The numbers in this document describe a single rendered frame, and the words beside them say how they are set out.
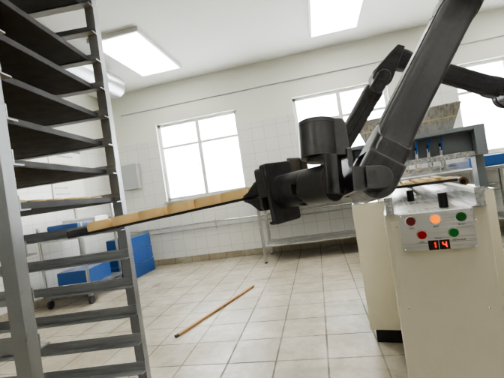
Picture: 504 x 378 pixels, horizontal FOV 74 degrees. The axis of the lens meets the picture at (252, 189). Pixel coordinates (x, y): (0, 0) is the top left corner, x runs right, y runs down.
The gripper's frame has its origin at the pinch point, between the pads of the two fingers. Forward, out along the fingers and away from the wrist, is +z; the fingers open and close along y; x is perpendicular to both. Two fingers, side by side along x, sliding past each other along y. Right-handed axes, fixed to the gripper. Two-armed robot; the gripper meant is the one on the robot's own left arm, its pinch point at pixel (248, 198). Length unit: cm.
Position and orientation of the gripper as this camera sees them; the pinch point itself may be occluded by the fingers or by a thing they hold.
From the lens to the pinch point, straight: 63.5
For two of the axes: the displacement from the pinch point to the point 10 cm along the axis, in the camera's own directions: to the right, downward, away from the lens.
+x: 7.4, -1.3, 6.6
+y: 1.9, 9.8, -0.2
